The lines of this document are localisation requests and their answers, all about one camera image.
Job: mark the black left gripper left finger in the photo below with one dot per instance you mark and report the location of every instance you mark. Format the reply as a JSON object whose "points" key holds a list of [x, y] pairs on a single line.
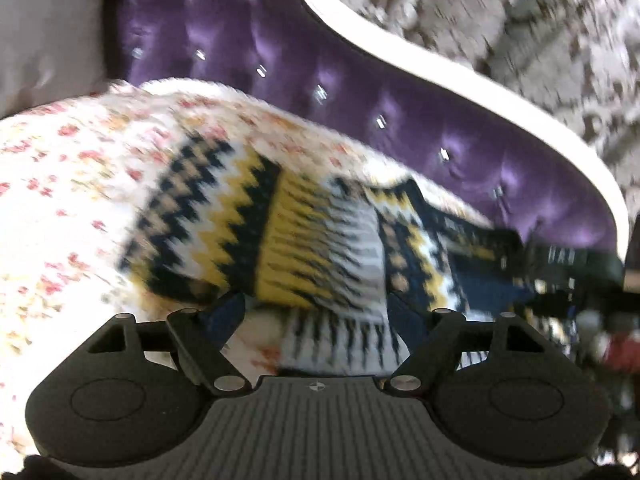
{"points": [[200, 336]]}

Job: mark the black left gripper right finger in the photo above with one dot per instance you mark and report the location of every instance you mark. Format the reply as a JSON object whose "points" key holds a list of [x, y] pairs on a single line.
{"points": [[432, 340]]}

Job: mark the yellow navy patterned knit sweater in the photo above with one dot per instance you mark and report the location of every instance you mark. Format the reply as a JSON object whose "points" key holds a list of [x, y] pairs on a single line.
{"points": [[338, 276]]}

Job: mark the floral quilted bedspread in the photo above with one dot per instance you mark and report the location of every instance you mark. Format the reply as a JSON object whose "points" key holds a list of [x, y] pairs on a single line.
{"points": [[74, 176]]}

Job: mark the damask patterned curtain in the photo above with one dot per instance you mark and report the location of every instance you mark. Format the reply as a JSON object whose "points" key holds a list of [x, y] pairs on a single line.
{"points": [[576, 59]]}

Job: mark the purple tufted chaise backrest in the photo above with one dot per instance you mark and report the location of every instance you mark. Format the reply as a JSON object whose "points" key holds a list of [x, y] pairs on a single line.
{"points": [[317, 59]]}

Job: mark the grey satin cushion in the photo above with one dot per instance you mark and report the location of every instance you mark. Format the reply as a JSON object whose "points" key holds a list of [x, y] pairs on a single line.
{"points": [[50, 50]]}

